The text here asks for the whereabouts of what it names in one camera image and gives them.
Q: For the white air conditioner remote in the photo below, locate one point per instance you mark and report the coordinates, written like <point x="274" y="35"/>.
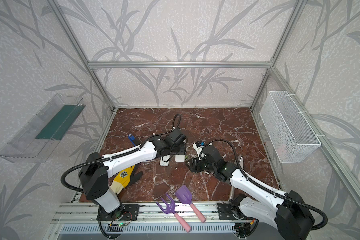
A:
<point x="180" y="158"/>

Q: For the purple garden fork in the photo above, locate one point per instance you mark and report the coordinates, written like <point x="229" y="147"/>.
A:
<point x="170" y="209"/>

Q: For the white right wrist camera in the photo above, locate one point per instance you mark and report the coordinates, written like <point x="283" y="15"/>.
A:
<point x="198" y="147"/>

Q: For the white remote with red buttons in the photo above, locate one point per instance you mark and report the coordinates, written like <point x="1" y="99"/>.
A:
<point x="164" y="162"/>

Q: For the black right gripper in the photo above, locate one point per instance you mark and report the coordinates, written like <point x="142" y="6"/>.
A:
<point x="195" y="163"/>

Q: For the blue stapler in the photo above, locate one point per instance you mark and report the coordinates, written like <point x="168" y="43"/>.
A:
<point x="133" y="139"/>

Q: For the metal garden trowel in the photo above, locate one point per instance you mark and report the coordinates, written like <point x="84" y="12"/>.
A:
<point x="232" y="191"/>

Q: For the yellow black work glove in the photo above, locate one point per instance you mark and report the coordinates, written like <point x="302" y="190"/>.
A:
<point x="125" y="178"/>

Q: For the purple garden shovel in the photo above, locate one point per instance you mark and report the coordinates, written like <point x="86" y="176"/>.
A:
<point x="185" y="197"/>

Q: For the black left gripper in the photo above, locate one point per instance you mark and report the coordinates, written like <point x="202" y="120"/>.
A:
<point x="174" y="149"/>

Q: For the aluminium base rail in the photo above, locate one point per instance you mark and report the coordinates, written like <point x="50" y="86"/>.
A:
<point x="146" y="217"/>

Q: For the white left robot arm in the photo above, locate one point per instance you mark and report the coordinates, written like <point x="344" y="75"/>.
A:
<point x="94" y="176"/>

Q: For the aluminium frame profiles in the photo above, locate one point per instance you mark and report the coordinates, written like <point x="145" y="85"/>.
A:
<point x="338" y="165"/>

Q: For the clear acrylic wall shelf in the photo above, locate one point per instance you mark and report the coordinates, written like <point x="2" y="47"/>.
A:
<point x="36" y="141"/>

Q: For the white wire mesh basket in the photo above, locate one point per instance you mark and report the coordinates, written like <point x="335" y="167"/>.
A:
<point x="290" y="133"/>

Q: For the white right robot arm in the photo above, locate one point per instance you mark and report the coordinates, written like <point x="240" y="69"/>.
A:
<point x="281" y="210"/>

